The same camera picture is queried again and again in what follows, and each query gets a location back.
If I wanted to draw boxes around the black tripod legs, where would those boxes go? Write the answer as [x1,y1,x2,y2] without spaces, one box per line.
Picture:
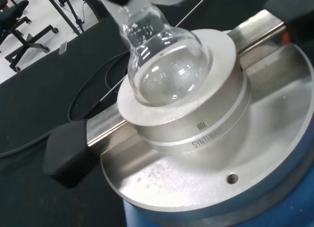
[46,0,86,35]

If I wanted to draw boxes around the grey tape piece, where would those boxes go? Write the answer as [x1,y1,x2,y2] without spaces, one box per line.
[58,41,69,55]

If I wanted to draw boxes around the clear round-bottom glass flask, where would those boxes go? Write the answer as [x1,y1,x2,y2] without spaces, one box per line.
[117,4,213,107]

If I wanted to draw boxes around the thin metal probe rod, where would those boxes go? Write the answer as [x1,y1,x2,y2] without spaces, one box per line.
[99,0,207,102]

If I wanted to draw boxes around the black office chair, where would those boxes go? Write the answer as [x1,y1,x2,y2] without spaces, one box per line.
[0,0,59,73]

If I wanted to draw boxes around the black table cloth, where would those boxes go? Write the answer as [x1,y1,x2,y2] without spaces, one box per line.
[0,0,314,227]

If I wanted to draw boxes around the thin black probe cable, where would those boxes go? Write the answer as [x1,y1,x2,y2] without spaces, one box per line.
[68,51,132,122]

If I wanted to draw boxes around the silver heating block, black handle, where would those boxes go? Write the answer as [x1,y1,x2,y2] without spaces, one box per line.
[43,9,288,188]

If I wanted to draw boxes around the thick black power cable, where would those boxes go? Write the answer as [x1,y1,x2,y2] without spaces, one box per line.
[0,128,53,159]

